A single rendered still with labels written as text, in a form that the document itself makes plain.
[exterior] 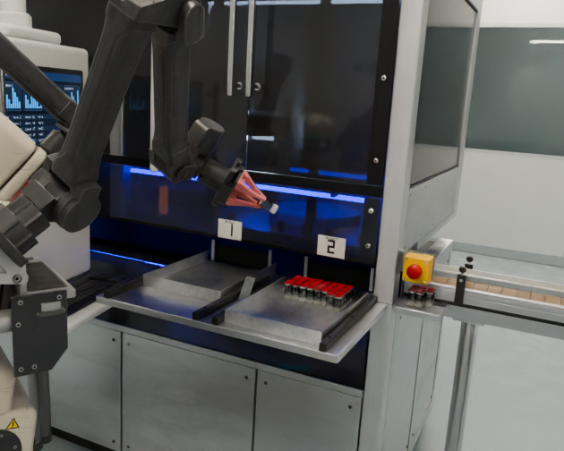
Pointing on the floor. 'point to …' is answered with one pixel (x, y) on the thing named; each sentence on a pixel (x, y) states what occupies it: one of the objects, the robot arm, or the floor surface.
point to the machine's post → (393, 216)
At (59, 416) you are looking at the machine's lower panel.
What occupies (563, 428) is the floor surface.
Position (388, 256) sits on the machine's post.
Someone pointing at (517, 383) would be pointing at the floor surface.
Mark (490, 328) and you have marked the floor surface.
